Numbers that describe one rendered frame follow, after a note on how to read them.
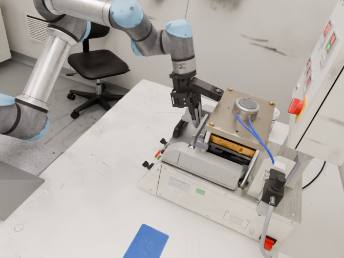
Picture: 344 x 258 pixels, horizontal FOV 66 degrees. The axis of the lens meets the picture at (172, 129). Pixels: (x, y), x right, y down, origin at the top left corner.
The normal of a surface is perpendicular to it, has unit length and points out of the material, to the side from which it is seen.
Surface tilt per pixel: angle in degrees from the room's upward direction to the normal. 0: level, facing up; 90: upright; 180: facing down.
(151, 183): 90
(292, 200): 0
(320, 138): 90
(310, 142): 90
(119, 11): 45
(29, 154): 0
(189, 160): 90
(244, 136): 0
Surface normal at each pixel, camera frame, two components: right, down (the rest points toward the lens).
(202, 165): -0.39, 0.52
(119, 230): 0.15, -0.78
